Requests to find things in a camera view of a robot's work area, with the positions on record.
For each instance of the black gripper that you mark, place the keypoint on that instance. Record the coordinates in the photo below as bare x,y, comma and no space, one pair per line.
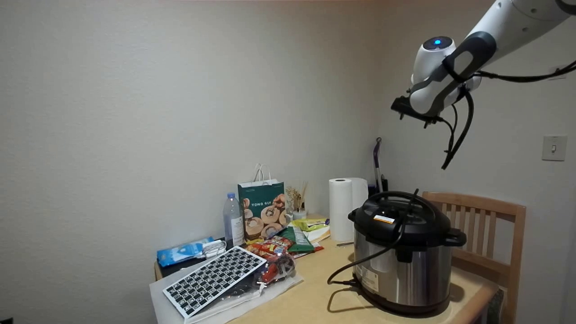
416,111

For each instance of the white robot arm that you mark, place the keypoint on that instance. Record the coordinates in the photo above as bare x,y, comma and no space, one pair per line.
509,30

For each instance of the steel rice cooker black lid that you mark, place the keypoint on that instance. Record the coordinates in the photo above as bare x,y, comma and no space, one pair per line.
407,271

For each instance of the white paper towel roll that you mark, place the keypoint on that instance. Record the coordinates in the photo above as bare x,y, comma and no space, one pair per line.
342,208

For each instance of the wooden chair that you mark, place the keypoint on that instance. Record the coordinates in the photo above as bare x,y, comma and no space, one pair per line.
486,222

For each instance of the yellow green book stack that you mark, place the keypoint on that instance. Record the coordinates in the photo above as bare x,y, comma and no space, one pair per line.
313,228

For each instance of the green snack bag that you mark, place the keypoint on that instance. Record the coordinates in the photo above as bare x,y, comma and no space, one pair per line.
297,238

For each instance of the green printed paper bag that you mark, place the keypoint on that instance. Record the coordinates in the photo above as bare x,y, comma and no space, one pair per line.
261,204

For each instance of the red snack packets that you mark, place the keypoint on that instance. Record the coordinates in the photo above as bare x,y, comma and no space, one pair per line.
272,258

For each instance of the clear plastic water bottle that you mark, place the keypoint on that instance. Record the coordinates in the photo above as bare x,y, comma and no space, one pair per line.
232,222

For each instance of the black white checkerboard panel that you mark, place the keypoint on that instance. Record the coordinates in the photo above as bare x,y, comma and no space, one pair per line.
212,280

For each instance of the blue tissue packet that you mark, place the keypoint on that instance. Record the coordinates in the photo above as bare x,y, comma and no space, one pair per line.
182,253

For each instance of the white wall switch plate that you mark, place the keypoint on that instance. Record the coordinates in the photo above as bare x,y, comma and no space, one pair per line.
552,148

